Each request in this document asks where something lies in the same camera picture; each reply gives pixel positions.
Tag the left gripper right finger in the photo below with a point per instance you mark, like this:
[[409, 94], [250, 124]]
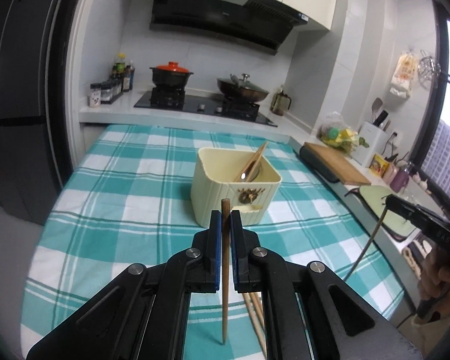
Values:
[[257, 269]]

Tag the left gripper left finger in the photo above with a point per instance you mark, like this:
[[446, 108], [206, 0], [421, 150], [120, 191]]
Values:
[[168, 289]]

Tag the wooden chopstick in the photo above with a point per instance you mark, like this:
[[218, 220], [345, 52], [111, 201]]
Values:
[[256, 157], [260, 333], [368, 244], [257, 305], [226, 209]]

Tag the person right hand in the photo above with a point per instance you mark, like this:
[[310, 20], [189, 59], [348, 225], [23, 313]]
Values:
[[435, 281]]

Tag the green mat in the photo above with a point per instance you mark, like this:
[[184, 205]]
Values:
[[374, 198]]

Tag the purple cup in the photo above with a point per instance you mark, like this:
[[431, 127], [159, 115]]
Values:
[[401, 180]]

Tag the cream utensil holder box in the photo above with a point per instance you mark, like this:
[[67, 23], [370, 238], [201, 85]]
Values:
[[213, 180]]

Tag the metal spoon left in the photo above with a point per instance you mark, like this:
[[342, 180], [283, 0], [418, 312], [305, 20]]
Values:
[[249, 174]]

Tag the yellow packet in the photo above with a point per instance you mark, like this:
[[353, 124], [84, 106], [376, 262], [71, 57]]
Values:
[[378, 165]]

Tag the white utensil caddy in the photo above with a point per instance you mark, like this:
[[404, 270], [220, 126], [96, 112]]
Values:
[[373, 135]]

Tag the wooden cutting board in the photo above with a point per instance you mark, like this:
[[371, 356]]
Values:
[[331, 165]]

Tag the bag of colourful sponges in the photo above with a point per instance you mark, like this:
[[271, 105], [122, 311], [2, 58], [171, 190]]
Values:
[[335, 133]]

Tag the dark water jug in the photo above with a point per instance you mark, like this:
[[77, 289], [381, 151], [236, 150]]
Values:
[[281, 102]]

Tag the black gas stove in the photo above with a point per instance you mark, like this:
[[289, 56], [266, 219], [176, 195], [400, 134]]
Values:
[[219, 106]]

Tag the black wok with lid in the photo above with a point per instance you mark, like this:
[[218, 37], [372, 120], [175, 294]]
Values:
[[241, 89]]

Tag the black pot orange lid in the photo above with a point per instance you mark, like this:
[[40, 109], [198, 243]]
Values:
[[170, 76]]

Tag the spice rack with jars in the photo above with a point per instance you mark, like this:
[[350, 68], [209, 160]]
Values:
[[104, 93]]

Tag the sauce bottles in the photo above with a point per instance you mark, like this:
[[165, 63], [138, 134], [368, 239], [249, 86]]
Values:
[[124, 70]]

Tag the black refrigerator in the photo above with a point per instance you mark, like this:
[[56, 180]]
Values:
[[30, 179]]

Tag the black range hood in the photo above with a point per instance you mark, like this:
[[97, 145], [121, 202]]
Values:
[[264, 24]]

